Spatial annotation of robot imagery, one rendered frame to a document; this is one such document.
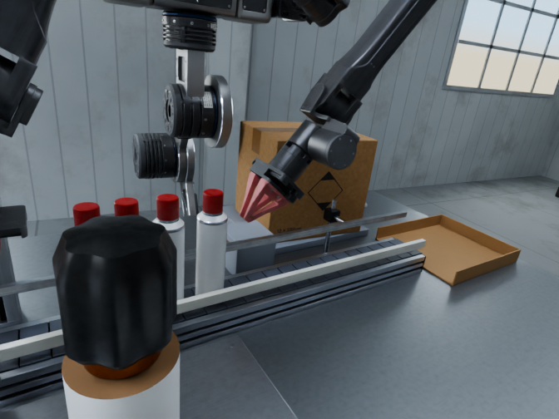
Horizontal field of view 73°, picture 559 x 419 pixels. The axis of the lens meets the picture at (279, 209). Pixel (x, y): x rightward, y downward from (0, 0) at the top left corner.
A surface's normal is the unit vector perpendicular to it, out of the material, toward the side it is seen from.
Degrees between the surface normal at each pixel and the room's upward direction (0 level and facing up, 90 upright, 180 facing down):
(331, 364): 0
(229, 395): 0
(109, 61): 90
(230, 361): 0
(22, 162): 90
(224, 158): 90
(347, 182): 90
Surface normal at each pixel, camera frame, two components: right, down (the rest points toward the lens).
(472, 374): 0.11, -0.92
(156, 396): 0.77, 0.32
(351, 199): 0.44, 0.38
